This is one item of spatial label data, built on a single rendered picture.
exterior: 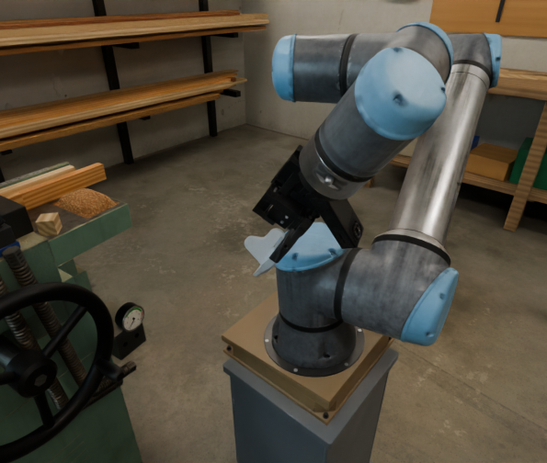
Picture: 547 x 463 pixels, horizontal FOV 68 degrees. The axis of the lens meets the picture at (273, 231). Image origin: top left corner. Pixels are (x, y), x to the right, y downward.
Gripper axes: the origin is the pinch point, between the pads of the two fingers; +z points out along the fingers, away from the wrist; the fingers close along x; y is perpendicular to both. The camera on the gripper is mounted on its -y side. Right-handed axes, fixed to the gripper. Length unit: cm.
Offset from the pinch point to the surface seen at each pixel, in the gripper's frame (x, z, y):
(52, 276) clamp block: 19.4, 17.8, 28.2
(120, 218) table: -2.0, 28.0, 28.9
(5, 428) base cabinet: 41, 47, 22
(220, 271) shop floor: -64, 140, -3
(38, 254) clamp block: 18.9, 13.5, 31.3
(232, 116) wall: -289, 254, 69
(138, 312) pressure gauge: 9.7, 40.1, 14.1
